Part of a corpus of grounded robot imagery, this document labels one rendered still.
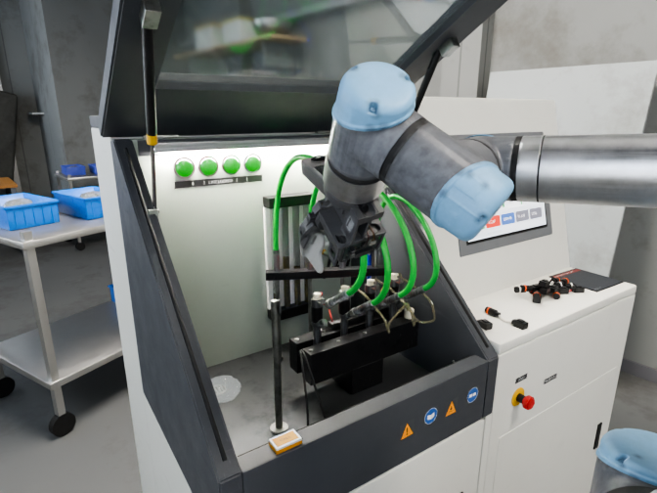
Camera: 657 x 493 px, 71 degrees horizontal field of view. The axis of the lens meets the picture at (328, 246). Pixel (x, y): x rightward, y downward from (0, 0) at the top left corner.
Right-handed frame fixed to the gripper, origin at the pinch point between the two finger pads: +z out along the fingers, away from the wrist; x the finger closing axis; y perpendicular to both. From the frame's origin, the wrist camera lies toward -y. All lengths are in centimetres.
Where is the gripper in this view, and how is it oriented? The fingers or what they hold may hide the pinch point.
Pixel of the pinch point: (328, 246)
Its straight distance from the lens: 74.1
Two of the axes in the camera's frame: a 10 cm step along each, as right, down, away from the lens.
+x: 9.0, -3.2, 2.9
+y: 4.2, 8.2, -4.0
